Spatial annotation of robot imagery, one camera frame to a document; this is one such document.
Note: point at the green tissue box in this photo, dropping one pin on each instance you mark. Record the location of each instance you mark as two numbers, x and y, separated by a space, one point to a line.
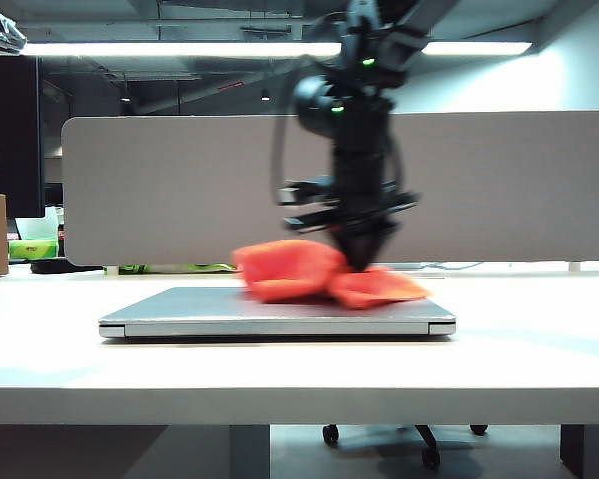
32 248

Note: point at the green plastic packet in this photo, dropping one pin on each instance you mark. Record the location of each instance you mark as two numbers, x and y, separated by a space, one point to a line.
179 269

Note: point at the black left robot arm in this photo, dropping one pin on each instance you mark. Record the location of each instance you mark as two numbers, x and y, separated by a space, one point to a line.
0 35

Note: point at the dark cola bottle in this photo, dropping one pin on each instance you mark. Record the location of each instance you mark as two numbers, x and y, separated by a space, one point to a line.
62 239

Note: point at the black office chair base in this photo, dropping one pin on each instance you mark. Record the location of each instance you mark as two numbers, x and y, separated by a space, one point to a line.
429 441

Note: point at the long white ceiling light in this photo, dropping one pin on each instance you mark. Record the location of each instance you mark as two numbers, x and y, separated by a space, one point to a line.
179 49

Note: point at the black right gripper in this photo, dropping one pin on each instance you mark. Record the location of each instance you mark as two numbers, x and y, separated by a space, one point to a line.
359 194

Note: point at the white divider bracket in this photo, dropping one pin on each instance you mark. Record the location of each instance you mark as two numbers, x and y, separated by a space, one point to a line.
574 268

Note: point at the black monitor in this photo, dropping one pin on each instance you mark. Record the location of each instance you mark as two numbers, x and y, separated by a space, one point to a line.
10 140

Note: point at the orange cloth rag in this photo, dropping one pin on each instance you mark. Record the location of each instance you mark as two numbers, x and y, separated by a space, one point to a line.
289 272

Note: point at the grey table leg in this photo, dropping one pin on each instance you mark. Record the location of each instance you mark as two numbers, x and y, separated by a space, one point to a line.
249 451

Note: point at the grey fabric desk divider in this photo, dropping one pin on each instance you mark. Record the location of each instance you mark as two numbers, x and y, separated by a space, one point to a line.
179 189

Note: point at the silver closed laptop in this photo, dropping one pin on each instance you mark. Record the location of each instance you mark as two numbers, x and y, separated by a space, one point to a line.
204 314

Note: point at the dark table leg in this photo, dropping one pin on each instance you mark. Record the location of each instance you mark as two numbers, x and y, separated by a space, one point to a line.
589 451

